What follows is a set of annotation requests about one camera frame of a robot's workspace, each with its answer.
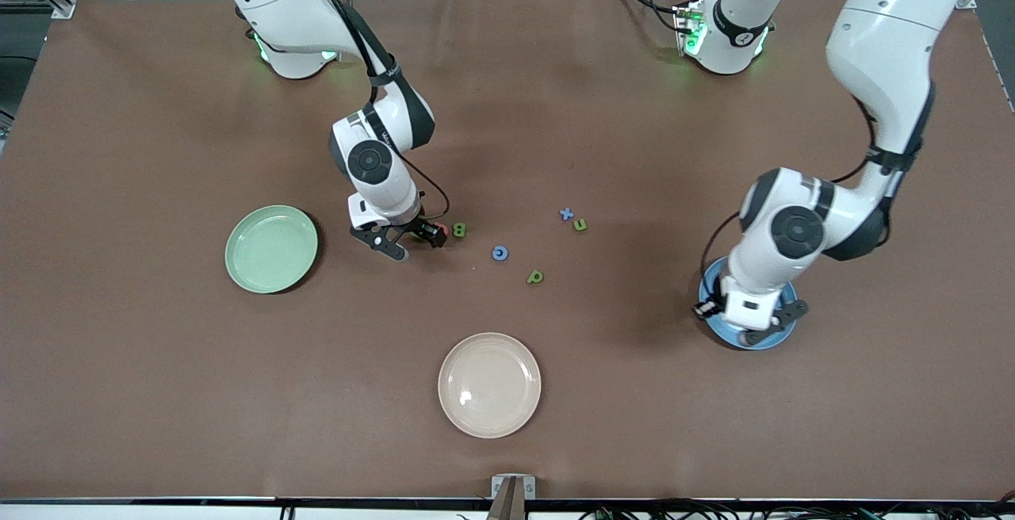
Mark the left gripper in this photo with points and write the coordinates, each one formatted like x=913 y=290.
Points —
x=718 y=301

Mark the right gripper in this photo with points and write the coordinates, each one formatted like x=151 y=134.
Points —
x=415 y=227

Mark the blue uppercase letter C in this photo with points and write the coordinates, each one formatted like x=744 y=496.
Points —
x=499 y=253

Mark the green lowercase letter p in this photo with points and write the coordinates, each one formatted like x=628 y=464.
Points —
x=535 y=276

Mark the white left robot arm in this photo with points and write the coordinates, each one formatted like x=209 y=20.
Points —
x=880 y=44

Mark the blue round plate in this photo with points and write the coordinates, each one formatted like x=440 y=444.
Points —
x=714 y=331

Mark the green round plate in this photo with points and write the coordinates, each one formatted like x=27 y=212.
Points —
x=271 y=249

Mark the cream round plate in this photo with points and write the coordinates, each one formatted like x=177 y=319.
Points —
x=489 y=385

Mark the brown table cover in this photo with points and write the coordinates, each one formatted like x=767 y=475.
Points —
x=158 y=385

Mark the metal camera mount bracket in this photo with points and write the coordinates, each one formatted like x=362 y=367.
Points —
x=513 y=496

